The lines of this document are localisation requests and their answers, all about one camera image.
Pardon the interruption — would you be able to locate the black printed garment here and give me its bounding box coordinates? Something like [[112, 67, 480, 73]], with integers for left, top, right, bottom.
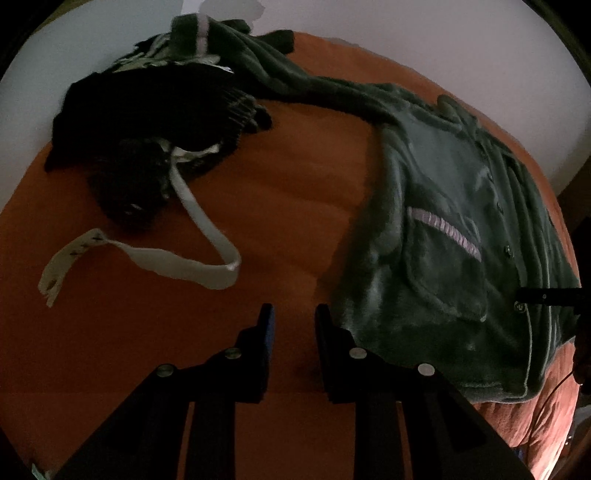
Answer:
[[44, 39, 273, 234]]

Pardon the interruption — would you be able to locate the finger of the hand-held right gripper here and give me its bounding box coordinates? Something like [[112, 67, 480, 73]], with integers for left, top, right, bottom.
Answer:
[[515, 287, 586, 315]]

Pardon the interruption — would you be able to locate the orange bed blanket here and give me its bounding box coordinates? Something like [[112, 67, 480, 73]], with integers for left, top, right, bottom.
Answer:
[[0, 30, 583, 480]]

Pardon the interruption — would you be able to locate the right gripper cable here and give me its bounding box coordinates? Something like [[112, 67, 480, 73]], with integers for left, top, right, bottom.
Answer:
[[526, 371, 580, 462]]

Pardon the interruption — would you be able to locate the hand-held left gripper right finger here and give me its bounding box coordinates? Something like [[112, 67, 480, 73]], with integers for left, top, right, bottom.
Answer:
[[315, 303, 529, 480]]

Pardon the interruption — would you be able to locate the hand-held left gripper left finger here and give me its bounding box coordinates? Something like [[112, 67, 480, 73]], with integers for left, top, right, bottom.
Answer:
[[55, 303, 276, 480]]

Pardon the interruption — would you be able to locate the green fleece robe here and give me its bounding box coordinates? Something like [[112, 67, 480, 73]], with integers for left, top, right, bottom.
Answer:
[[172, 14, 583, 406]]

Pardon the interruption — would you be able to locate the white fabric strap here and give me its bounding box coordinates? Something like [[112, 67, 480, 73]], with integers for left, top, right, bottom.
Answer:
[[39, 143, 243, 308]]

